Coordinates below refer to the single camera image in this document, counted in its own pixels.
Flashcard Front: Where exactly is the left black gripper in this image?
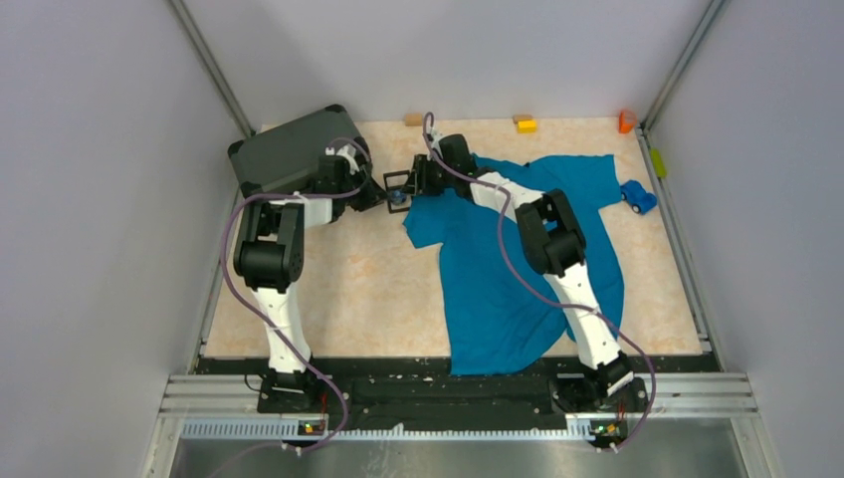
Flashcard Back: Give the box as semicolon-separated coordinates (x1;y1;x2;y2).
338;164;390;212

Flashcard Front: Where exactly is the green marker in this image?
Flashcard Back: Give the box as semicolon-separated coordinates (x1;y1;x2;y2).
649;147;668;179

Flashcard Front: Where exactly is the dark green hard case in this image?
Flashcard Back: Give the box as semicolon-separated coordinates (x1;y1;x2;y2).
227;104;368;198

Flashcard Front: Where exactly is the yellow block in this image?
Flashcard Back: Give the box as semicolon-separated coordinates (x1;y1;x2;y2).
516;119;538;134

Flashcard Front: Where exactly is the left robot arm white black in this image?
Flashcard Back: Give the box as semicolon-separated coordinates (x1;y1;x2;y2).
233;146;386;412

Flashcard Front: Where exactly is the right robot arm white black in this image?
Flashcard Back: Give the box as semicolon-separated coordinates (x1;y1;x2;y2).
402;130;634;410

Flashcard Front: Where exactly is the blue t-shirt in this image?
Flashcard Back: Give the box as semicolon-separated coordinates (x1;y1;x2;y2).
403;154;625;375

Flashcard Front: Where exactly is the orange toy block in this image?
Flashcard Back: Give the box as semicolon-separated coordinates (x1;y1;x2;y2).
617;109;638;134

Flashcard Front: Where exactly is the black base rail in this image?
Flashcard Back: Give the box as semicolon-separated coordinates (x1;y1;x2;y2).
193;355;719;431

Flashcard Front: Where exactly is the tan wooden block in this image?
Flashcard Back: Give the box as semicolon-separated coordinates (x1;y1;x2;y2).
403;113;425;127

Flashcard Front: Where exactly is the black rectangular brooch holder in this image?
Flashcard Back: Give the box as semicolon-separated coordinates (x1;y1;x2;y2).
383;169;414;214

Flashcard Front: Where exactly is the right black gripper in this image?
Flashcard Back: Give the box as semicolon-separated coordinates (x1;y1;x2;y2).
399;156;455;198

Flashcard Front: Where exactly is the blue toy car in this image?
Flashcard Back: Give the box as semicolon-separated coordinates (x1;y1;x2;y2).
620;179;658;215

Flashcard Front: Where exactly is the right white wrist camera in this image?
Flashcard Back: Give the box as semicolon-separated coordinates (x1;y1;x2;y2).
423;129;443;151

